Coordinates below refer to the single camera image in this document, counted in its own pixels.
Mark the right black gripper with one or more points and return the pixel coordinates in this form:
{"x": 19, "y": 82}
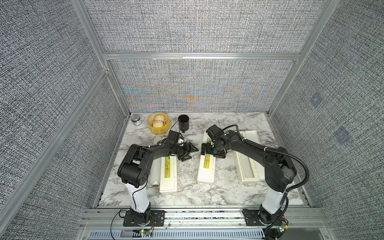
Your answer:
{"x": 207, "y": 151}

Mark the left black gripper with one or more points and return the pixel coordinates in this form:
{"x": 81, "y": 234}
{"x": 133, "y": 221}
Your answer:
{"x": 187, "y": 149}

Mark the white wrap dispenser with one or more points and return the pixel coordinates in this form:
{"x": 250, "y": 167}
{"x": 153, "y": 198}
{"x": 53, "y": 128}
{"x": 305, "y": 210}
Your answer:
{"x": 206, "y": 171}
{"x": 169, "y": 178}
{"x": 249, "y": 171}

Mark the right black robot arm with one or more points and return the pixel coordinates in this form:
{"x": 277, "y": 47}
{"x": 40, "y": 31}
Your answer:
{"x": 279, "y": 169}

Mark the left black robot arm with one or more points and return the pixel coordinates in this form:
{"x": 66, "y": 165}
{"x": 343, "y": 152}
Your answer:
{"x": 135, "y": 169}

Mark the left plastic wrap roll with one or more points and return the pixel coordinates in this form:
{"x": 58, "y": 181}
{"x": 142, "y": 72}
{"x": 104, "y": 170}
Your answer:
{"x": 155, "y": 174}

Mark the black cup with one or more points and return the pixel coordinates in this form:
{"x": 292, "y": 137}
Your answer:
{"x": 184, "y": 123}

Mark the yellow bowl with buns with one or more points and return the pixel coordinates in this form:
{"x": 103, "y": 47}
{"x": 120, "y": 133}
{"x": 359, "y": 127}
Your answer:
{"x": 159, "y": 123}

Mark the small silver tin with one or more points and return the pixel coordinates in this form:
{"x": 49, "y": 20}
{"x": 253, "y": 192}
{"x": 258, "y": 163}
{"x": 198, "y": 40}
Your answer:
{"x": 136, "y": 119}

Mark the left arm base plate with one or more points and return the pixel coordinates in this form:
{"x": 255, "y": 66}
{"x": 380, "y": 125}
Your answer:
{"x": 147, "y": 219}

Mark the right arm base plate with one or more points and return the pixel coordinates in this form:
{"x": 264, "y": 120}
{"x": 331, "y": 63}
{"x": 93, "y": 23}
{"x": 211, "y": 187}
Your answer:
{"x": 250, "y": 216}

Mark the aluminium mounting rail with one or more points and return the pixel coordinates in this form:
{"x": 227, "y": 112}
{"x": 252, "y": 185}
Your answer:
{"x": 298, "y": 217}

